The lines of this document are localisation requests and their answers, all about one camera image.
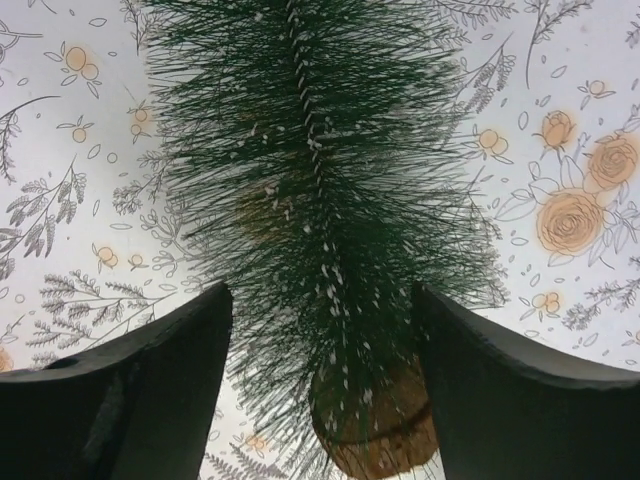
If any small green christmas tree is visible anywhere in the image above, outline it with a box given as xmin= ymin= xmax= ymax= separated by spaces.
xmin=148 ymin=1 xmax=507 ymax=479

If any floral patterned table mat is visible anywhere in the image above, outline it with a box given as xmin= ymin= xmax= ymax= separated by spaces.
xmin=0 ymin=0 xmax=640 ymax=480

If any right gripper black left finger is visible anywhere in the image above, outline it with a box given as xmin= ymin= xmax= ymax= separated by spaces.
xmin=1 ymin=284 xmax=233 ymax=480

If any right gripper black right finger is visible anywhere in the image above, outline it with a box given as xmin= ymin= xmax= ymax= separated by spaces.
xmin=412 ymin=282 xmax=639 ymax=480

